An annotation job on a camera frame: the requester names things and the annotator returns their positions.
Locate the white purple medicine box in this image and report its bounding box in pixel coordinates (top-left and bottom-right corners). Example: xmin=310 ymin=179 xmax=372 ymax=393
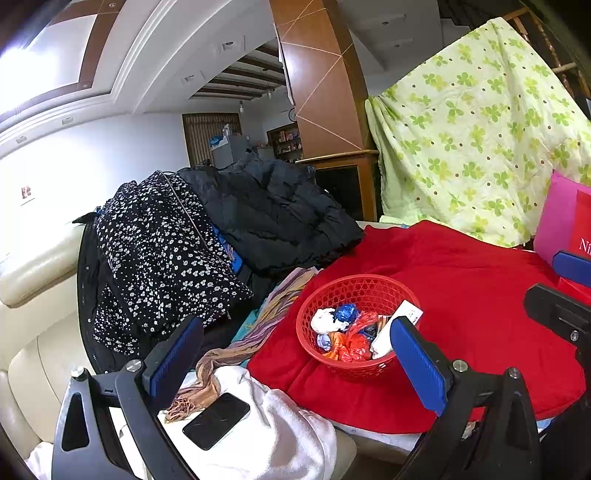
xmin=370 ymin=300 xmax=423 ymax=360

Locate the red plastic bag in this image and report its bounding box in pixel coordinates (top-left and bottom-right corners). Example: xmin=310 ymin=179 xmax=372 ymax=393
xmin=339 ymin=311 xmax=379 ymax=363

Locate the orange wrapper bundle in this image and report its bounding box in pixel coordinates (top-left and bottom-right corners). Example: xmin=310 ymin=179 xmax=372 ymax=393
xmin=324 ymin=331 xmax=349 ymax=361

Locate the blue plastic bag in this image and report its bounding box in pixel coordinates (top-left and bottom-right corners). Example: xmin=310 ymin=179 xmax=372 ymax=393
xmin=332 ymin=303 xmax=360 ymax=325

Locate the large white tissue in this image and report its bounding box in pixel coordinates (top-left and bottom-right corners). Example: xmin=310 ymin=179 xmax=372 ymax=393
xmin=310 ymin=308 xmax=349 ymax=335

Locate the small white tissue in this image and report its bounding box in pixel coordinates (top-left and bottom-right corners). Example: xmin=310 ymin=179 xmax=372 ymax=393
xmin=317 ymin=333 xmax=332 ymax=352

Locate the red paper gift bag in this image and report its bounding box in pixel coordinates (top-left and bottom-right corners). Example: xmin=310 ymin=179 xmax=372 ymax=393
xmin=558 ymin=190 xmax=590 ymax=305

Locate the red fleece blanket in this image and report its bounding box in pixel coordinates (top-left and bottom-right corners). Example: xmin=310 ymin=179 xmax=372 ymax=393
xmin=247 ymin=221 xmax=585 ymax=434

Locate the black smartphone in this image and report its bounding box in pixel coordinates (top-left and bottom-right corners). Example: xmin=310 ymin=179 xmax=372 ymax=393
xmin=182 ymin=392 xmax=250 ymax=451

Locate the beige leather sofa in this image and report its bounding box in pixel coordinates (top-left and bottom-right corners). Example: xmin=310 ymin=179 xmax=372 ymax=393
xmin=1 ymin=225 xmax=92 ymax=458

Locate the striped purple tan scarf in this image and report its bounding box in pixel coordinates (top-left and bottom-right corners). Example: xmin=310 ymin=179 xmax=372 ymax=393
xmin=164 ymin=267 xmax=318 ymax=423

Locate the green floral quilt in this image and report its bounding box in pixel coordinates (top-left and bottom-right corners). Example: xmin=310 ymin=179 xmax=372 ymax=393
xmin=365 ymin=18 xmax=590 ymax=247

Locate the red plastic mesh basket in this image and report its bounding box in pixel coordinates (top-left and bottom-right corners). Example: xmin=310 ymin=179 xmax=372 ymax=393
xmin=295 ymin=274 xmax=422 ymax=378

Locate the black white floral garment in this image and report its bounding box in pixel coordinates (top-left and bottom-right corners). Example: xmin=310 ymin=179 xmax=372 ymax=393
xmin=76 ymin=171 xmax=253 ymax=374

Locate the white towel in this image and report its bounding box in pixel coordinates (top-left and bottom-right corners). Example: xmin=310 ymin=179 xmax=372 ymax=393
xmin=25 ymin=363 xmax=339 ymax=480

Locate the wooden cabinet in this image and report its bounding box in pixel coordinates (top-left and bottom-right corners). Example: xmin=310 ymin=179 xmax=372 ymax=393
xmin=297 ymin=150 xmax=382 ymax=222

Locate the black puffer jacket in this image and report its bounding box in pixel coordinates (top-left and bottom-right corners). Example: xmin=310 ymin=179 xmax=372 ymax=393
xmin=178 ymin=152 xmax=363 ymax=278

